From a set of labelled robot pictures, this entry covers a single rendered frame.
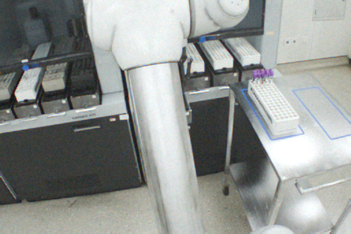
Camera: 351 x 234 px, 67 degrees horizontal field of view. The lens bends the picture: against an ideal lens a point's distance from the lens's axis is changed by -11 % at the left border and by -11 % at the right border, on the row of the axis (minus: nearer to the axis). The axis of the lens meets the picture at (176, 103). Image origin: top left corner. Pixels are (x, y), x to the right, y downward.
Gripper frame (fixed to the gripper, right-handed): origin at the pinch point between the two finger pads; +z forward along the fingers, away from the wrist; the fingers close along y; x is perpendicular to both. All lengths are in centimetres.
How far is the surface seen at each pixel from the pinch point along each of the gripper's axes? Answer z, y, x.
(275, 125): -2.0, -28.1, 38.4
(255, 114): 2.3, -26.0, 24.8
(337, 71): 85, -200, -115
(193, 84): 6.8, -9.1, -11.2
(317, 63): 81, -180, -131
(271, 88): -3.8, -36.2, 17.6
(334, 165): 2, -42, 59
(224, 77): 6.0, -25.1, -11.1
